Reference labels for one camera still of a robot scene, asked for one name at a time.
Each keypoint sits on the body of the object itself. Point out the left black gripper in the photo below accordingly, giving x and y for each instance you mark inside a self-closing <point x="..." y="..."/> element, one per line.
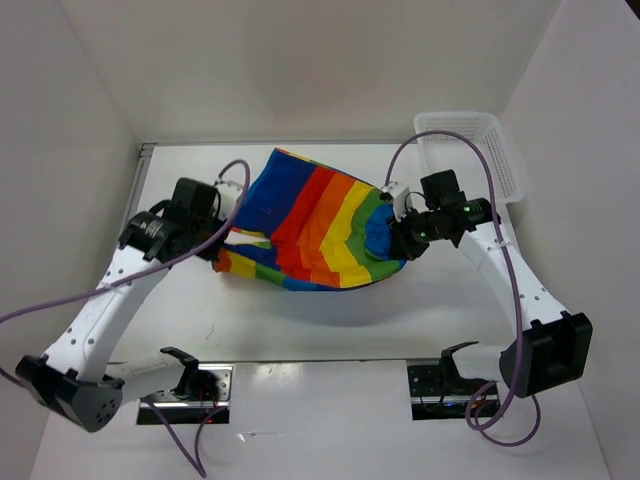
<point x="213" y="251"/>

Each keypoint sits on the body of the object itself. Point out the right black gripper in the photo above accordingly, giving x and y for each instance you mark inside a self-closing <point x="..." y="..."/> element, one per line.
<point x="401" y="245"/>

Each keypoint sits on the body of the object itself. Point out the rainbow striped shorts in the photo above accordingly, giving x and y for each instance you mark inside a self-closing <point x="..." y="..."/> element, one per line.
<point x="313" y="228"/>

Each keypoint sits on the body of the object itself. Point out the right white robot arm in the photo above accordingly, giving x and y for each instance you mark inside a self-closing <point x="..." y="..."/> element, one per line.
<point x="550" y="345"/>

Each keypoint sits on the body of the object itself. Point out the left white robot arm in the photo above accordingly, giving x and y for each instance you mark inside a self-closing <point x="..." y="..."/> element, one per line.
<point x="74" y="377"/>

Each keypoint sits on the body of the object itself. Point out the white plastic basket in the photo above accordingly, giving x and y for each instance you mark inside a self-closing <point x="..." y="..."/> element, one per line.
<point x="441" y="152"/>

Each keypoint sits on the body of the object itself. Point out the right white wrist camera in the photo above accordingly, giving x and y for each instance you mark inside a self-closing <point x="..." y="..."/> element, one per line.
<point x="397" y="194"/>

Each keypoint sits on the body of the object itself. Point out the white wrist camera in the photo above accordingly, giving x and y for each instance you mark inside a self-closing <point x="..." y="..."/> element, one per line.
<point x="227" y="195"/>
<point x="397" y="194"/>

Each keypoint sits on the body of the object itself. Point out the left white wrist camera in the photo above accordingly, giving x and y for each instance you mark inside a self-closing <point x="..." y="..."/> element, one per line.
<point x="227" y="195"/>

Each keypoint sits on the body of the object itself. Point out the aluminium table edge rail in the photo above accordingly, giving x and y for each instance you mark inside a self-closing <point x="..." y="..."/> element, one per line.
<point x="135" y="191"/>

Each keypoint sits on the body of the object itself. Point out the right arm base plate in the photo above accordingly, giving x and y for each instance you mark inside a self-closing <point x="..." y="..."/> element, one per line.
<point x="432" y="397"/>

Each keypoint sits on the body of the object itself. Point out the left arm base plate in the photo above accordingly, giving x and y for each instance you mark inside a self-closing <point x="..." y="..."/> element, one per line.
<point x="210" y="400"/>

